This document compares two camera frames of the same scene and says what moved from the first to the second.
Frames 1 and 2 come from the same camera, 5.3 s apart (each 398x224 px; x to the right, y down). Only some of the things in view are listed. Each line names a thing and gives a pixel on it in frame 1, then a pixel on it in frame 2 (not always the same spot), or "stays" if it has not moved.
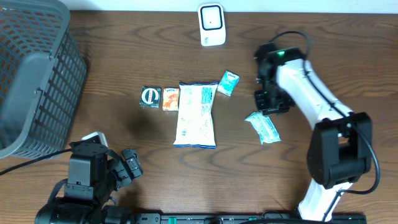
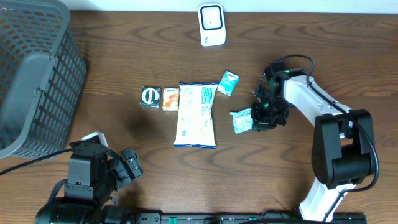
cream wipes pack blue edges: (195, 126) stays
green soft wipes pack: (264, 127) → (242, 120)
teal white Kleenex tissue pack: (228, 83) stays
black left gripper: (125, 168) stays
